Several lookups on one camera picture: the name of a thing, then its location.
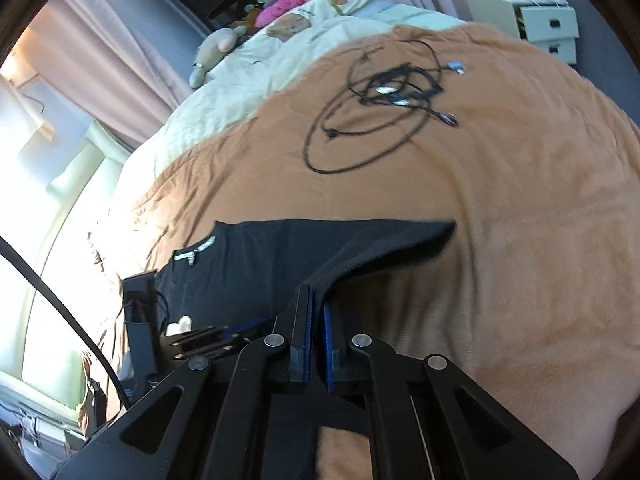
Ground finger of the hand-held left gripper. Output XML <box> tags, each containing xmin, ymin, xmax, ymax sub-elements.
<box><xmin>161</xmin><ymin>316</ymin><xmax>272</xmax><ymax>362</ymax></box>

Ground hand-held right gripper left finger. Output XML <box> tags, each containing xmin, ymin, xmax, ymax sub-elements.
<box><xmin>54</xmin><ymin>284</ymin><xmax>314</xmax><ymax>480</ymax></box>

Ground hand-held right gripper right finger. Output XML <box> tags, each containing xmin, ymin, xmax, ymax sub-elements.
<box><xmin>323</xmin><ymin>304</ymin><xmax>582</xmax><ymax>480</ymax></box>

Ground black t-shirt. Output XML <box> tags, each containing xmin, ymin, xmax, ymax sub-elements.
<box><xmin>150</xmin><ymin>217</ymin><xmax>457</xmax><ymax>441</ymax></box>

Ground brown fleece blanket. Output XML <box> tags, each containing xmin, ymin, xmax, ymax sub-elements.
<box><xmin>82</xmin><ymin>22</ymin><xmax>640</xmax><ymax>480</ymax></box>

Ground cream printed duvet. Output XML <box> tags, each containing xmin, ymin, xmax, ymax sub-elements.
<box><xmin>115</xmin><ymin>0</ymin><xmax>468</xmax><ymax>196</ymax></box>

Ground beige plush toy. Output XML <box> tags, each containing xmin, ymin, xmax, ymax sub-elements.
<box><xmin>188</xmin><ymin>24</ymin><xmax>249</xmax><ymax>87</ymax></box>

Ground bright pink cloth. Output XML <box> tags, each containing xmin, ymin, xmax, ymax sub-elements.
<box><xmin>255</xmin><ymin>0</ymin><xmax>322</xmax><ymax>27</ymax></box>

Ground white drawer cabinet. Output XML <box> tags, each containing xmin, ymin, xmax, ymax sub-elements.
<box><xmin>462</xmin><ymin>0</ymin><xmax>582</xmax><ymax>67</ymax></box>

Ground thick black gripper cable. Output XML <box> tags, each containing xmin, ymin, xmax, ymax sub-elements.
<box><xmin>0</xmin><ymin>236</ymin><xmax>132</xmax><ymax>408</ymax></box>

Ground cream padded bed frame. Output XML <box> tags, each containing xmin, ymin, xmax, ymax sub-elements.
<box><xmin>15</xmin><ymin>120</ymin><xmax>133</xmax><ymax>413</ymax></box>

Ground tangled black cables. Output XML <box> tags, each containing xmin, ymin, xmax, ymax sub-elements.
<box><xmin>302</xmin><ymin>37</ymin><xmax>468</xmax><ymax>175</ymax></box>

